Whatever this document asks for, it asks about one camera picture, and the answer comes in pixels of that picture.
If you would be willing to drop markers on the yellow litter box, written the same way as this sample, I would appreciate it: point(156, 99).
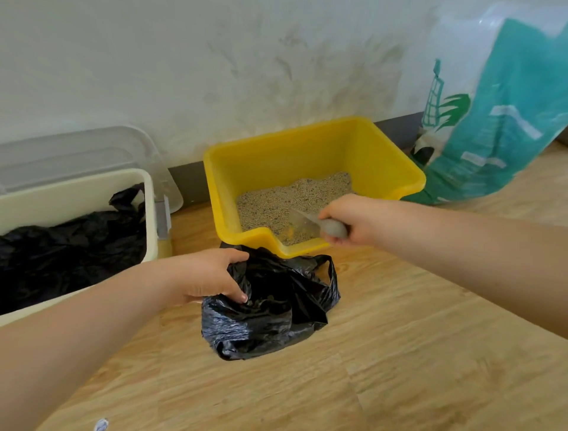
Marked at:
point(310, 151)

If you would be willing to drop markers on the person's right forearm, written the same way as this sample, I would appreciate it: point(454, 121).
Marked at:
point(479, 262)

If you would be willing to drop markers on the person's left forearm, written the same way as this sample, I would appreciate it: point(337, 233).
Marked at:
point(75, 337)

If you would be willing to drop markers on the dark grey skirting board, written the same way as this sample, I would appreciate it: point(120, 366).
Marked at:
point(186, 182)

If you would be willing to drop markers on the teal white litter bag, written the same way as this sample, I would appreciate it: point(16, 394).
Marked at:
point(497, 133)

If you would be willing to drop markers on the beige cat litter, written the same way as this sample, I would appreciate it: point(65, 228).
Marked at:
point(275, 204)

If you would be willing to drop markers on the person's left hand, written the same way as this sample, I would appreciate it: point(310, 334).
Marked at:
point(199, 275)

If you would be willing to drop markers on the cream plastic storage bin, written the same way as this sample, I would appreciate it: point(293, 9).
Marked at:
point(66, 195)

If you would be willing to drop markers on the translucent white bin lid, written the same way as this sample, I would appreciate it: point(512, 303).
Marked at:
point(66, 151)

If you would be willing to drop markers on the small white floor sticker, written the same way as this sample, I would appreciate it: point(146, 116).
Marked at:
point(101, 425)

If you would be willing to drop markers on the grey slotted litter scoop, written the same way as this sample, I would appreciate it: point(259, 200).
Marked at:
point(333, 228)

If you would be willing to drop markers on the person's right hand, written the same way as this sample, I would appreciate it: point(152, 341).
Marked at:
point(361, 219)

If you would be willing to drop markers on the black plastic garbage bag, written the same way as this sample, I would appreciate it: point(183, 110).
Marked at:
point(266, 319)

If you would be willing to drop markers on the pile of black plastic bags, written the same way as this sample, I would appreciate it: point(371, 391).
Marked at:
point(66, 257)

